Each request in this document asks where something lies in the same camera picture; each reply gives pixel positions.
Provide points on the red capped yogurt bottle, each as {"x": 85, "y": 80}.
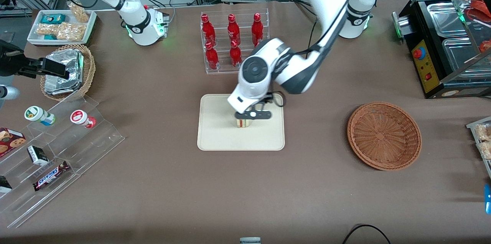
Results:
{"x": 81, "y": 118}

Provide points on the green capped yogurt bottle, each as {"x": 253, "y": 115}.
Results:
{"x": 38, "y": 115}

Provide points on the beige rectangular serving tray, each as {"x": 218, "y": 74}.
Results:
{"x": 222, "y": 132}

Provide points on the steel warmer pan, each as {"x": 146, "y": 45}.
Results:
{"x": 445, "y": 17}
{"x": 460, "y": 56}

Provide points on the clear bag of peanuts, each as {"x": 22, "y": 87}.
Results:
{"x": 79, "y": 12}

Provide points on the large clear bag of crackers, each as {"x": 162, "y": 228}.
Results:
{"x": 72, "y": 32}

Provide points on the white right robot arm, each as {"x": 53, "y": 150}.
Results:
{"x": 134, "y": 17}

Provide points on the clear bag of rice crackers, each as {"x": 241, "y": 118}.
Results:
{"x": 486, "y": 150}
{"x": 484, "y": 132}

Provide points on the red cookie box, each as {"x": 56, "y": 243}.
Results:
{"x": 9, "y": 142}

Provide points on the grey tray with snacks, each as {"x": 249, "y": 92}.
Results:
{"x": 479, "y": 121}

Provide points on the triangular sandwich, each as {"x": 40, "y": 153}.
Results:
{"x": 244, "y": 123}

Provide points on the clear acrylic bottle rack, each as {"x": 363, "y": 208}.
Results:
{"x": 222, "y": 69}

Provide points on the small grey white device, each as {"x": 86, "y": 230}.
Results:
{"x": 250, "y": 241}

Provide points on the teal snack box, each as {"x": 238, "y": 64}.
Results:
{"x": 53, "y": 18}

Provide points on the small black white box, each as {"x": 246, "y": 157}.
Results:
{"x": 37, "y": 155}

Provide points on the black food warmer machine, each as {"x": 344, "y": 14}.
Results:
{"x": 433, "y": 63}

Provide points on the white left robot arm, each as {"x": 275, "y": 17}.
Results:
{"x": 299, "y": 71}

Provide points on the clear acrylic stepped shelf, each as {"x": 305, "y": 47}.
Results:
{"x": 92, "y": 148}

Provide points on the silver foil wrapped pack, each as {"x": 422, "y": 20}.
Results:
{"x": 63, "y": 84}

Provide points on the small teal packet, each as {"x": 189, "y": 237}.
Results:
{"x": 50, "y": 37}

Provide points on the snickers chocolate bar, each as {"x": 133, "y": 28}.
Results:
{"x": 50, "y": 176}

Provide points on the red soda bottle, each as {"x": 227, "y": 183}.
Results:
{"x": 257, "y": 29}
{"x": 207, "y": 31}
{"x": 232, "y": 30}
{"x": 234, "y": 54}
{"x": 211, "y": 58}

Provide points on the brown round wicker basket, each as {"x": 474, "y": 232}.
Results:
{"x": 383, "y": 136}

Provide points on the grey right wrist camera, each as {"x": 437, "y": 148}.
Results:
{"x": 7, "y": 92}

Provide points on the light tan wicker basket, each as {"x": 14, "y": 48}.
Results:
{"x": 89, "y": 71}

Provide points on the red emergency stop button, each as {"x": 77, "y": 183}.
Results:
{"x": 419, "y": 53}

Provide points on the black snack box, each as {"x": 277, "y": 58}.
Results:
{"x": 4, "y": 184}

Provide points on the white rectangular snack tray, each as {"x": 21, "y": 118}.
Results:
{"x": 32, "y": 37}

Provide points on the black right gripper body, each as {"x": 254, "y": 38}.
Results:
{"x": 12, "y": 64}

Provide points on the blue plastic object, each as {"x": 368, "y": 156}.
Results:
{"x": 488, "y": 198}

